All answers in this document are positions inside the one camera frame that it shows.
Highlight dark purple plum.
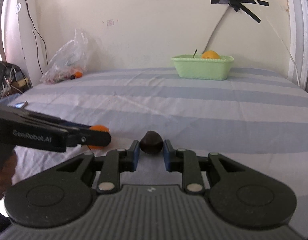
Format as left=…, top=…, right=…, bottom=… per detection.
left=139, top=131, right=163, bottom=154

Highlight large yellow lemon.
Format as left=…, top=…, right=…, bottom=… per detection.
left=201, top=50, right=221, bottom=59

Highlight operator left hand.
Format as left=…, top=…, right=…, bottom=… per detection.
left=0, top=150, right=17, bottom=200

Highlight smartphone on bed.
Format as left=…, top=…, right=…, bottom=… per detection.
left=14, top=101, right=28, bottom=109

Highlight small orange by bag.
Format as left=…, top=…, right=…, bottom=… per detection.
left=74, top=72, right=83, bottom=79

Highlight clear plastic bag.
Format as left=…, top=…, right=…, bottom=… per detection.
left=40, top=29, right=92, bottom=84

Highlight blue white striped bedsheet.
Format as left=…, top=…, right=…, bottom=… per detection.
left=7, top=68, right=308, bottom=237

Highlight light green plastic basket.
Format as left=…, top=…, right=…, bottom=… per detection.
left=171, top=54, right=234, bottom=81

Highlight black tape cross lower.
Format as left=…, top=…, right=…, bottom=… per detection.
left=210, top=0, right=269, bottom=23

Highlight black cable on wall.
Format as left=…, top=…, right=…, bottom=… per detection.
left=17, top=0, right=50, bottom=75

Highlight grey cable on wall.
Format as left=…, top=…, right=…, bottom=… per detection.
left=201, top=0, right=239, bottom=54

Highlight white window frame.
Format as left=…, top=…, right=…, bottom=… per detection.
left=287, top=0, right=308, bottom=93

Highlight white thin cable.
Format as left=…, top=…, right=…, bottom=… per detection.
left=237, top=0, right=301, bottom=87

